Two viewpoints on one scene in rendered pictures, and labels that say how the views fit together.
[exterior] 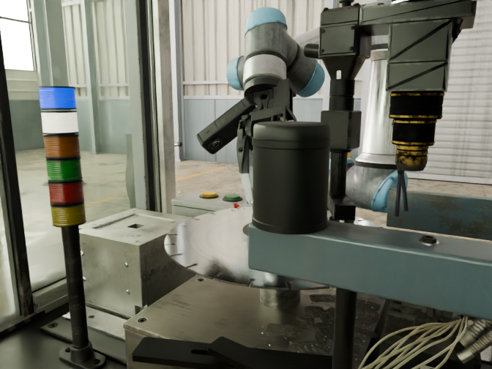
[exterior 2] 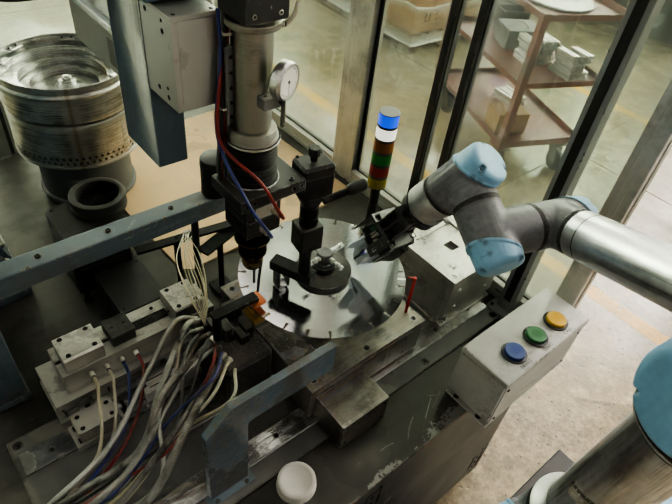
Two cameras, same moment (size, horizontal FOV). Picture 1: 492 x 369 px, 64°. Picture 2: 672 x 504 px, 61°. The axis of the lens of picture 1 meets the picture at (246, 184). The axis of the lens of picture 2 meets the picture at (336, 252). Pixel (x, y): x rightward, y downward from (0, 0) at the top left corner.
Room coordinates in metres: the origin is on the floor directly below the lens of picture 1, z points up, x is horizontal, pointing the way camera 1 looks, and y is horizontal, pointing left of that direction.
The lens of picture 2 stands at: (0.80, -0.80, 1.74)
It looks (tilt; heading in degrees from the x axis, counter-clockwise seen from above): 43 degrees down; 107
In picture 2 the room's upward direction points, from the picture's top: 8 degrees clockwise
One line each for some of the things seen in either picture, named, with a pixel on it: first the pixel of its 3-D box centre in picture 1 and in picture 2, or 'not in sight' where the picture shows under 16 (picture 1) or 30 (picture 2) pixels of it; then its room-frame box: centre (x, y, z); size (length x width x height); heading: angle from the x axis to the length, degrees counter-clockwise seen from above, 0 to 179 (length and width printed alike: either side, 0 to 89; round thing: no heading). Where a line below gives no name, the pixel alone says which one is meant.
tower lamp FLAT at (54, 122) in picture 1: (60, 121); (386, 131); (0.55, 0.25, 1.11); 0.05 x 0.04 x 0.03; 152
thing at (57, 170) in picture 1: (64, 168); (381, 156); (0.55, 0.25, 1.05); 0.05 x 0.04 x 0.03; 152
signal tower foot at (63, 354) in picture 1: (81, 351); not in sight; (0.55, 0.25, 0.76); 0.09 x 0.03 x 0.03; 62
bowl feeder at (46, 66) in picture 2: not in sight; (77, 126); (-0.22, 0.15, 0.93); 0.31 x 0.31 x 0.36
